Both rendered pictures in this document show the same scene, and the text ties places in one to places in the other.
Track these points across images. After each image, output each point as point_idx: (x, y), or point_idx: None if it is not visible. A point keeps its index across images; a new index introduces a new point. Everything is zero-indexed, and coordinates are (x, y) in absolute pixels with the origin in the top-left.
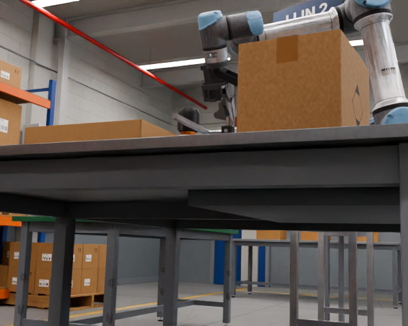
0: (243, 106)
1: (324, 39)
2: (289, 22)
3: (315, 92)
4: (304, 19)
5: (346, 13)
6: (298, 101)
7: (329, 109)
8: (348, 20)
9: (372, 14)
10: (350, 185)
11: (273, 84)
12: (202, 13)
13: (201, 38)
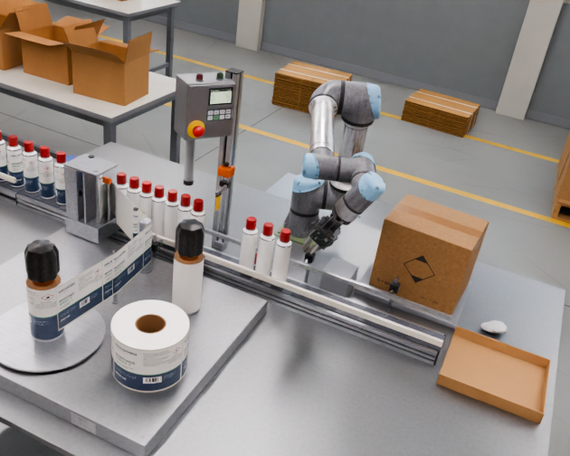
0: (460, 287)
1: (485, 230)
2: (333, 132)
3: (474, 261)
4: (333, 122)
5: (344, 109)
6: (470, 269)
7: (473, 266)
8: (338, 112)
9: (373, 122)
10: None
11: (470, 266)
12: (375, 184)
13: (365, 205)
